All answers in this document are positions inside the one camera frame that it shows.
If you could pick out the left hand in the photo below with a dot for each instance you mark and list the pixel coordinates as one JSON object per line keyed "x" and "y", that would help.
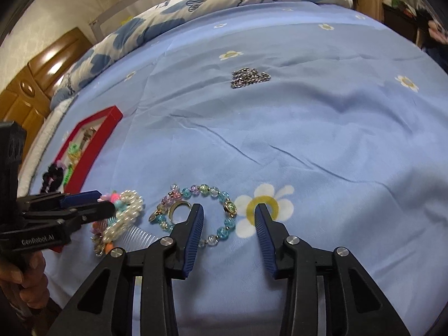
{"x": 34, "y": 283}

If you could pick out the light blue floral bedsheet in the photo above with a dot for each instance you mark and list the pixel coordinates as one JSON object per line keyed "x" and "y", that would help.
{"x": 335, "y": 121}

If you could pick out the yellow hair claw clip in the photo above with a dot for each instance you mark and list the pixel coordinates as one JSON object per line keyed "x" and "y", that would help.
{"x": 74, "y": 158}

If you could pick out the wristwatch with olive strap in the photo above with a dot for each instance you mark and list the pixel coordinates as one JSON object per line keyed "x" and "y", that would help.
{"x": 87, "y": 136}

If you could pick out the blue heart pattern quilt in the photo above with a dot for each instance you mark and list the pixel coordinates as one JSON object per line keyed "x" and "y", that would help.
{"x": 142, "y": 29}

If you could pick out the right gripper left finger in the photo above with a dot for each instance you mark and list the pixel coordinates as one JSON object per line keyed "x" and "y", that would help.
{"x": 103, "y": 305}

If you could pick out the wooden headboard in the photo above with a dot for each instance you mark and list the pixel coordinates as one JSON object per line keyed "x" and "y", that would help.
{"x": 26, "y": 98}

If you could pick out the black scrunchie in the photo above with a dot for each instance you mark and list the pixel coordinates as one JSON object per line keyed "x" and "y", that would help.
{"x": 52, "y": 178}

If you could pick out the clear comb with hearts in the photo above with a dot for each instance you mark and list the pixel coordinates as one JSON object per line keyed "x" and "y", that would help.
{"x": 133, "y": 239}

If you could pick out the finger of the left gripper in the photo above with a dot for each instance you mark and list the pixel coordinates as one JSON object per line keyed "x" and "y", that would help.
{"x": 57, "y": 201}
{"x": 88, "y": 213}

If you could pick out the red shallow box lid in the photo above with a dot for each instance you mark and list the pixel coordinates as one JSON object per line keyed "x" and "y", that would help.
{"x": 104, "y": 122}

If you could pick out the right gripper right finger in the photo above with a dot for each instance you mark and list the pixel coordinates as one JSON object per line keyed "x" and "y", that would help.
{"x": 328, "y": 292}

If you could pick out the silver rhinestone brooch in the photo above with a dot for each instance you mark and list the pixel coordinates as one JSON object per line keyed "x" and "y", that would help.
{"x": 98, "y": 245}

